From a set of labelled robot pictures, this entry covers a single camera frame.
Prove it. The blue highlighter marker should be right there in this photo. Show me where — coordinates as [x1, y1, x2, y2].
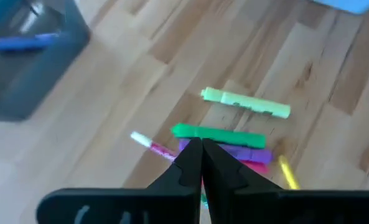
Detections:
[0, 32, 62, 52]

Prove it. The pink highlighter marker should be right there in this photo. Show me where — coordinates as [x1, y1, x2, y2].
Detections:
[241, 160, 270, 175]

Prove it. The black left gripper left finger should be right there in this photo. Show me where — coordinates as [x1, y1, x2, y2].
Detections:
[35, 137, 203, 224]

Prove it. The purple highlighter marker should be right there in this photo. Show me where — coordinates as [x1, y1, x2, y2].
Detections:
[178, 138, 274, 165]

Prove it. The yellow highlighter marker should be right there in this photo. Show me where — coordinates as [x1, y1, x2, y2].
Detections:
[278, 154, 301, 190]

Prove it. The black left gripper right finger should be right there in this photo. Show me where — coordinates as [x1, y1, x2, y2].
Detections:
[202, 138, 369, 224]

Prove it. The green white dry-erase marker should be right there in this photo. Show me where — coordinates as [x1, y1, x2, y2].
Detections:
[200, 192, 210, 210]

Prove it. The light blue plastic bin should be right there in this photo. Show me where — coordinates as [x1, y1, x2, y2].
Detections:
[307, 0, 369, 16]

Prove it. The red white dry-erase marker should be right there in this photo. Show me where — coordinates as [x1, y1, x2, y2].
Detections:
[129, 130, 178, 162]

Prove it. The light green highlighter marker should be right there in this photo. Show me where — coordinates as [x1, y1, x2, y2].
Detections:
[200, 86, 292, 120]

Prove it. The smoky grey plastic bin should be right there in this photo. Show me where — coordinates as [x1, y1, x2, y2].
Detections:
[0, 0, 91, 123]

